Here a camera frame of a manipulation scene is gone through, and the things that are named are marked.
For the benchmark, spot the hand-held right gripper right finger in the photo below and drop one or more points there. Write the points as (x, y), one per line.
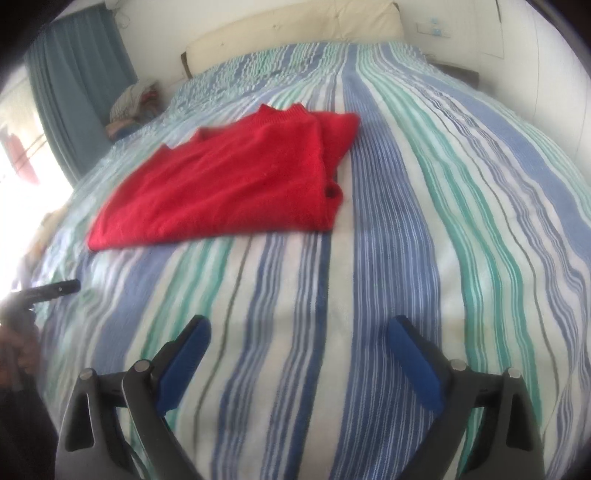
(415, 364)

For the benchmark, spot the person's left forearm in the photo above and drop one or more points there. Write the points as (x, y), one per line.
(23, 434)

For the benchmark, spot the striped bedspread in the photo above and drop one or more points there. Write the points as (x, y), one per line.
(369, 277)

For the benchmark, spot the red knitted sweater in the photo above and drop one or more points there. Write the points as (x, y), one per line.
(221, 180)

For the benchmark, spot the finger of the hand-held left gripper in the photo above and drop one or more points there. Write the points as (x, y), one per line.
(53, 290)

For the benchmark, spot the cream padded headboard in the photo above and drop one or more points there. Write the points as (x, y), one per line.
(295, 34)

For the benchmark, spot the teal curtain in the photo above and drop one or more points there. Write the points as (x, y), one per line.
(78, 92)

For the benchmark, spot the dark bedside table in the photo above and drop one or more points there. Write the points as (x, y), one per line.
(455, 71)

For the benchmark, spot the hanging red cloth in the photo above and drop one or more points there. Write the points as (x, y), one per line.
(18, 154)

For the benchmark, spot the person's left hand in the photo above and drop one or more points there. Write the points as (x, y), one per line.
(23, 353)

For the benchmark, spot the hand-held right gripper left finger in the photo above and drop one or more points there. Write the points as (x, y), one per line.
(184, 360)

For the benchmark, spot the pile of clothes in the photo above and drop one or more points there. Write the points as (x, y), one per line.
(134, 106)

